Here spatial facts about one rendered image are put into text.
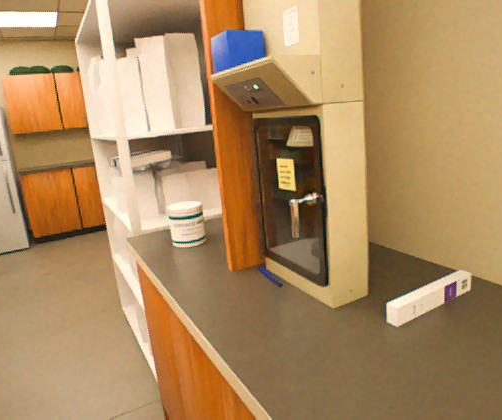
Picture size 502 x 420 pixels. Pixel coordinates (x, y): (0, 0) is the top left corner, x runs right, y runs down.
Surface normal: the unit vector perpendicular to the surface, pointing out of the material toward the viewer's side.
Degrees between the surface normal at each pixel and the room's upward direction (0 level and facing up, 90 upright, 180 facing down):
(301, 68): 90
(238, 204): 90
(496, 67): 90
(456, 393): 0
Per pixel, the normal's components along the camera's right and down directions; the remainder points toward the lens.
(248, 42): 0.48, 0.16
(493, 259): -0.87, 0.18
